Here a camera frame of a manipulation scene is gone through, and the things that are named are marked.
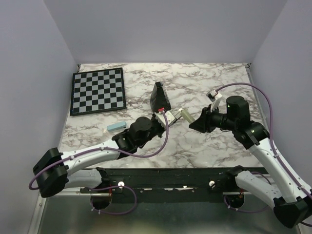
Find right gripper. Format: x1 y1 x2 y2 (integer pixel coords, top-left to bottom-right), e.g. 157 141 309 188
190 103 237 132

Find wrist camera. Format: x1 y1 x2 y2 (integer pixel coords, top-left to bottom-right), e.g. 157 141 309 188
155 108 176 128
206 90 223 112

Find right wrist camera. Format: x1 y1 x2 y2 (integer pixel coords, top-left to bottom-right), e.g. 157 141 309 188
206 90 223 112

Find black white chessboard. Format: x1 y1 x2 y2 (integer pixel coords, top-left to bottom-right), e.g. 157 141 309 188
70 67 126 116

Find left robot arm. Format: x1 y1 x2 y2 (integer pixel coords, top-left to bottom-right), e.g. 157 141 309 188
28 109 181 198

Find black wedge stand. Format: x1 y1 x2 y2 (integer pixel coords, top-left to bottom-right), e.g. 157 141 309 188
150 81 172 113

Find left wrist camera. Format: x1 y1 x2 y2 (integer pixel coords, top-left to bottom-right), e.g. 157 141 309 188
155 108 176 128

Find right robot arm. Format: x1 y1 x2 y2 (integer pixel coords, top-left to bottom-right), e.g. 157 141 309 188
189 96 312 228

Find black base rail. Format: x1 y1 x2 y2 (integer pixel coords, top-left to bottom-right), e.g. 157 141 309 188
80 166 245 206

